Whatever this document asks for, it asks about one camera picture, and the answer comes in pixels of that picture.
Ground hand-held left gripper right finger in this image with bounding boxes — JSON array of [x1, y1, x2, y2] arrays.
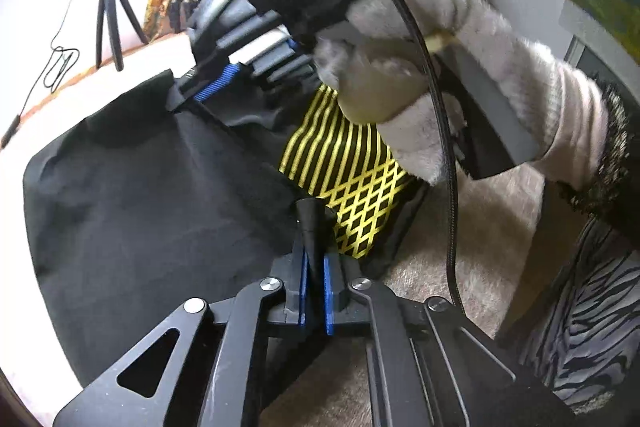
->
[[324, 252, 576, 427]]

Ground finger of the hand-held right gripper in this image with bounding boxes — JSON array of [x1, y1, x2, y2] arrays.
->
[[167, 39, 316, 112], [187, 2, 288, 68]]

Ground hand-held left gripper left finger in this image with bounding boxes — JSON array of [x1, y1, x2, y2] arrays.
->
[[52, 242, 308, 427]]

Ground black pants with yellow stripes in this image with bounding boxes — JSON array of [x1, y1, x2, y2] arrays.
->
[[22, 67, 426, 388]]

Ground person's right hand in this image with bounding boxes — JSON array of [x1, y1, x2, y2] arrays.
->
[[312, 0, 608, 188]]

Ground black tripod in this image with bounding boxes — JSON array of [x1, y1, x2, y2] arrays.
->
[[95, 0, 151, 72]]

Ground person's zebra striped clothing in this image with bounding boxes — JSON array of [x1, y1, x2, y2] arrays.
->
[[520, 217, 640, 413]]

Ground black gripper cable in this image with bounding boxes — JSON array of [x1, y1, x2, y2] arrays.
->
[[330, 0, 471, 313]]

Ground black ring light cable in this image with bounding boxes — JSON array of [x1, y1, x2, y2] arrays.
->
[[0, 0, 83, 150]]

